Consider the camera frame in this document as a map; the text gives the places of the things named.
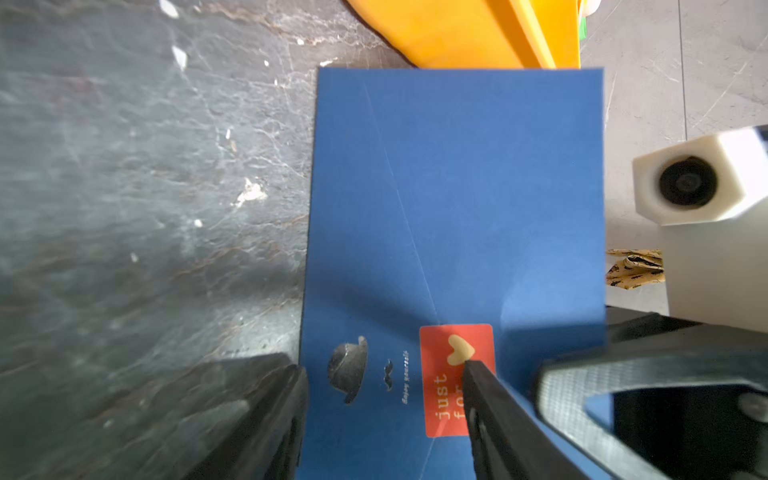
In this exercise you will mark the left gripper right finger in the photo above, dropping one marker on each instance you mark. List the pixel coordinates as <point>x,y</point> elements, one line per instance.
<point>506,443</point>

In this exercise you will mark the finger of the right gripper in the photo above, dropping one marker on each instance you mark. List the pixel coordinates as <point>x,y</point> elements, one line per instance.
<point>685,404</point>

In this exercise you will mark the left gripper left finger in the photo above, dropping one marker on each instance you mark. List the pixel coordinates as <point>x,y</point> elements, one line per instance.
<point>266,442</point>

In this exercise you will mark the blue envelope red sticker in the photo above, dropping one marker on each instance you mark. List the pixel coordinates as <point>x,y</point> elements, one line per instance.
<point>443,202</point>

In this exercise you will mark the yellow plastic storage box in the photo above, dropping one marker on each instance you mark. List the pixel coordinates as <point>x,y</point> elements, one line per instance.
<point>481,34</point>

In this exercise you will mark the yellow black patterned cloth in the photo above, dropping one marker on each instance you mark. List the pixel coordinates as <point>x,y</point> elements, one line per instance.
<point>635,268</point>

